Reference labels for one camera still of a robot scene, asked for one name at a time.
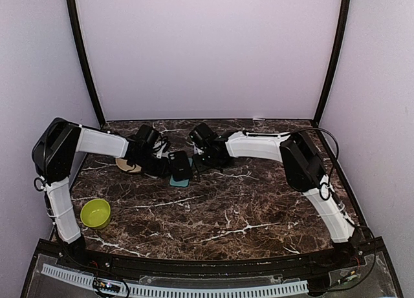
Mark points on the teal phone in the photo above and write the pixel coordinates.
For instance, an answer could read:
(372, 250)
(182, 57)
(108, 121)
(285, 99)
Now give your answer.
(181, 183)

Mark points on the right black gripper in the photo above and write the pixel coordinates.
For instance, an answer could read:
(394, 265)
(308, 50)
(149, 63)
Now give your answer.
(202, 167)

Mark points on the right black corner post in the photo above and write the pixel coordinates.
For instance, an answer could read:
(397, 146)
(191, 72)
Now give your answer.
(333, 61)

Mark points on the left black corner post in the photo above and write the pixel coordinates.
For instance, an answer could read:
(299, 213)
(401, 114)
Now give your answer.
(83, 60)

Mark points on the lime green bowl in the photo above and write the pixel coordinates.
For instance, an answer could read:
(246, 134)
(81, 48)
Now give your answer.
(96, 214)

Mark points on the white slotted cable duct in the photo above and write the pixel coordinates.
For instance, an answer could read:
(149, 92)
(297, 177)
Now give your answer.
(108, 287)

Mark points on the tan wooden round plate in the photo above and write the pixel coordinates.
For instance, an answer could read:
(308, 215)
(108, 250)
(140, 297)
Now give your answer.
(125, 167)

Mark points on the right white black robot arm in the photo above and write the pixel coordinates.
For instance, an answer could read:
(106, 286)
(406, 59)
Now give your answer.
(302, 163)

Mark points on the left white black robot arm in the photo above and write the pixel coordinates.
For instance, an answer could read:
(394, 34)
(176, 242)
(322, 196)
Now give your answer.
(54, 153)

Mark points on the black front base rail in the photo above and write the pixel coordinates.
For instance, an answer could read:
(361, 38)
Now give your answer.
(305, 266)

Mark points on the black corner post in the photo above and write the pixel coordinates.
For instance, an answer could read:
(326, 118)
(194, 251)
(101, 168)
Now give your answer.
(333, 61)
(83, 60)

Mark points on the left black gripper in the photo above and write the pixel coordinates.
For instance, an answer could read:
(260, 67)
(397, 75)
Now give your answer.
(162, 170)

